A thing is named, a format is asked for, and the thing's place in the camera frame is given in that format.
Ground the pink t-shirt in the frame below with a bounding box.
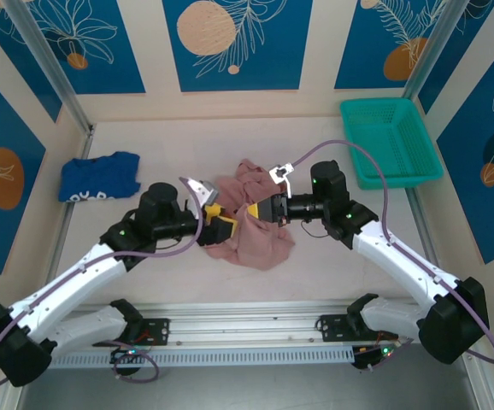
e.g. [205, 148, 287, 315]
[203, 158, 296, 272]

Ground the folded blue t-shirt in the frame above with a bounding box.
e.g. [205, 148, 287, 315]
[57, 150, 141, 203]

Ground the teal plastic basket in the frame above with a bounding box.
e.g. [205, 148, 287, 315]
[339, 97, 444, 190]

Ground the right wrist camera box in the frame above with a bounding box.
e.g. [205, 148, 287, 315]
[268, 163, 295, 198]

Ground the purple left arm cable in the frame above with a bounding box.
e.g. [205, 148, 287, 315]
[0, 176, 203, 390]

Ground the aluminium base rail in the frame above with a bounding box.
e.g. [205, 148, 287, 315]
[9, 301, 481, 354]

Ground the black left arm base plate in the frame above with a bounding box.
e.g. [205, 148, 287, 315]
[91, 318, 171, 347]

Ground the white slotted cable duct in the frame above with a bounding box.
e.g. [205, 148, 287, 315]
[27, 346, 357, 369]

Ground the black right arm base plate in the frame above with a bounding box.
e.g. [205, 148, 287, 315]
[315, 313, 400, 343]

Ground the aluminium corner post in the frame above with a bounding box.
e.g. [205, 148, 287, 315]
[402, 0, 474, 102]
[3, 0, 97, 138]

